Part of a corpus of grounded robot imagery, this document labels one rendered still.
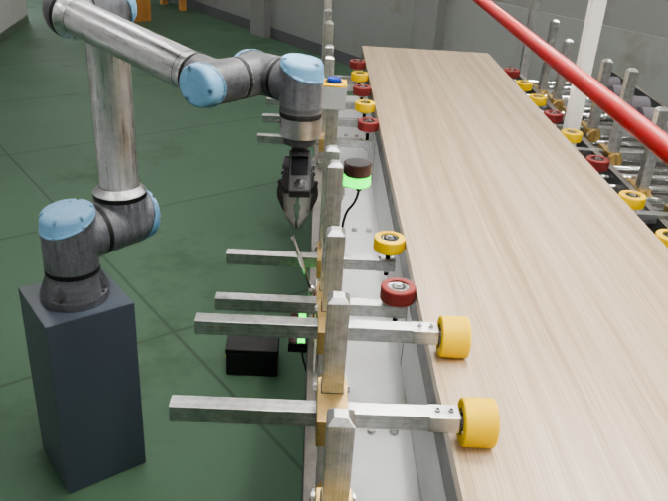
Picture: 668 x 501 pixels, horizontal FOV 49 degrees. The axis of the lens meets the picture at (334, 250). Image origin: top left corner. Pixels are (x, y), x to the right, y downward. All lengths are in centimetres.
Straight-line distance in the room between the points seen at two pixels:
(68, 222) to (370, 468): 103
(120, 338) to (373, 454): 90
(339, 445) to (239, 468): 155
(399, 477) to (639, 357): 54
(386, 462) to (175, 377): 141
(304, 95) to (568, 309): 74
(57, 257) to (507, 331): 120
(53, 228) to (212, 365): 108
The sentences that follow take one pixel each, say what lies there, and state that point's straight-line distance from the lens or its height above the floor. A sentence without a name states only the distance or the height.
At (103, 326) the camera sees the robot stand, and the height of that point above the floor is 55.
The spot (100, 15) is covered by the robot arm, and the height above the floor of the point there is 141.
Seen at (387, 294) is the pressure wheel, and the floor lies 90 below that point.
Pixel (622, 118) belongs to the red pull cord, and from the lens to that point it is 31.
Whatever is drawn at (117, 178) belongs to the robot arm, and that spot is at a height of 93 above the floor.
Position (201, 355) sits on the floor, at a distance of 299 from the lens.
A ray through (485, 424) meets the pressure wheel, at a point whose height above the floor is 96.
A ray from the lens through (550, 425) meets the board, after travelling 135.
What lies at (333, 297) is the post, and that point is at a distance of 113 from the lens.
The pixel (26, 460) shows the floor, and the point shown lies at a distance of 263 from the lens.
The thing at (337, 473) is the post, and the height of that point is 104.
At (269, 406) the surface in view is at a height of 96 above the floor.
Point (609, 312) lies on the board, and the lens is 173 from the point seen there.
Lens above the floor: 172
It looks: 27 degrees down
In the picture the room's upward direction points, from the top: 4 degrees clockwise
